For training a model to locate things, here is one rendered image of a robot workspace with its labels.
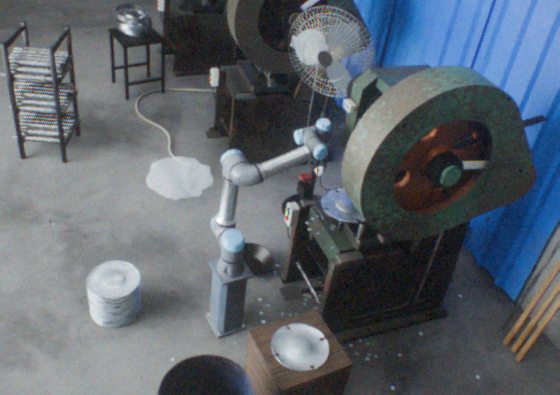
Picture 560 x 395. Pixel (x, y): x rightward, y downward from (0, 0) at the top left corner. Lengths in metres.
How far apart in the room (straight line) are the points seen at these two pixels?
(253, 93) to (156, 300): 1.75
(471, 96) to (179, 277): 2.14
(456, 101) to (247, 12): 1.83
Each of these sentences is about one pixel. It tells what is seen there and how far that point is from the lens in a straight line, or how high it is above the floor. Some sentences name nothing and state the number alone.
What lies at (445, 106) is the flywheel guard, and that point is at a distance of 2.37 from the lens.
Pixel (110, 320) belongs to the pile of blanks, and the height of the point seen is 0.06.
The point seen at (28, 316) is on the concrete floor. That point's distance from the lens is 3.58.
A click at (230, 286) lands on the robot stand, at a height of 0.40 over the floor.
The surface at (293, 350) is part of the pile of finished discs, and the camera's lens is 2.91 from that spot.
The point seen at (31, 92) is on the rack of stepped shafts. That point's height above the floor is 0.54.
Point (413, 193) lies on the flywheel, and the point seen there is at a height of 1.15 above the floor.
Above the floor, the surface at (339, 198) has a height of 0.78.
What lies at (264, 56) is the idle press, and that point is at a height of 1.06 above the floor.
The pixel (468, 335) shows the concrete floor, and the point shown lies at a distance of 3.78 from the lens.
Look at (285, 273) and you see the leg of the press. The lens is 3.67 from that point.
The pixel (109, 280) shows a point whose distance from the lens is 3.34.
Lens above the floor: 2.65
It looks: 36 degrees down
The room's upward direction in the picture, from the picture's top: 9 degrees clockwise
